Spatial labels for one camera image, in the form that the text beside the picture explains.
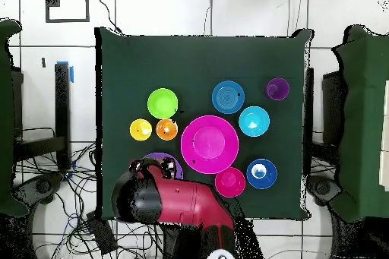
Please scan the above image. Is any dark green side tablecloth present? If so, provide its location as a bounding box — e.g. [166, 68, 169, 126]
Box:
[329, 24, 389, 223]
[0, 18, 30, 218]

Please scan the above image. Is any black stand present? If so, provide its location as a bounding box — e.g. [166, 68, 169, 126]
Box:
[11, 62, 72, 172]
[303, 67, 315, 175]

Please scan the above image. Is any orange cup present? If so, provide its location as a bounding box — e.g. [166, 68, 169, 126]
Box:
[155, 118, 179, 142]

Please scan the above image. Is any black box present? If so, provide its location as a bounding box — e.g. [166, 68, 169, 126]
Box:
[86, 210, 119, 255]

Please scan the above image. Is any grey chair base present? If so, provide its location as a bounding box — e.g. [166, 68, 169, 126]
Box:
[306, 175, 344, 207]
[11, 173, 65, 206]

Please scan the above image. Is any blue tape piece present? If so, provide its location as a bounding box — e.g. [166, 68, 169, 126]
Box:
[56, 61, 74, 84]

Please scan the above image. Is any large pink bowl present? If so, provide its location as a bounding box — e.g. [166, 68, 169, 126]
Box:
[180, 115, 240, 175]

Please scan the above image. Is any green bowl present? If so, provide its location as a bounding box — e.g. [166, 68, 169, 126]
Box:
[147, 87, 179, 120]

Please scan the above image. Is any dark blue bowl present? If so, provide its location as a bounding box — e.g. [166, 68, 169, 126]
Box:
[245, 158, 278, 190]

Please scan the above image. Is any cyan bowl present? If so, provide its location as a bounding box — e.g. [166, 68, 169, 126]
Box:
[238, 106, 270, 137]

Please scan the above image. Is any small red-pink bowl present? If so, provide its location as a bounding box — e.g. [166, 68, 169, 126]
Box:
[214, 166, 246, 198]

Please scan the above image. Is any yellow cup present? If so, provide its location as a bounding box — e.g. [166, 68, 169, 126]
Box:
[129, 118, 153, 142]

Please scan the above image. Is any blue ringed flat-bottom bowl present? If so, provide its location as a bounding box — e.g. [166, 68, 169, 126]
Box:
[211, 80, 246, 115]

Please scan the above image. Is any purple bowl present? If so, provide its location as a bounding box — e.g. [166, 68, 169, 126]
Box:
[142, 151, 184, 180]

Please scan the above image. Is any purple cup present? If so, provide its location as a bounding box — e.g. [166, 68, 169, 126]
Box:
[264, 77, 290, 102]

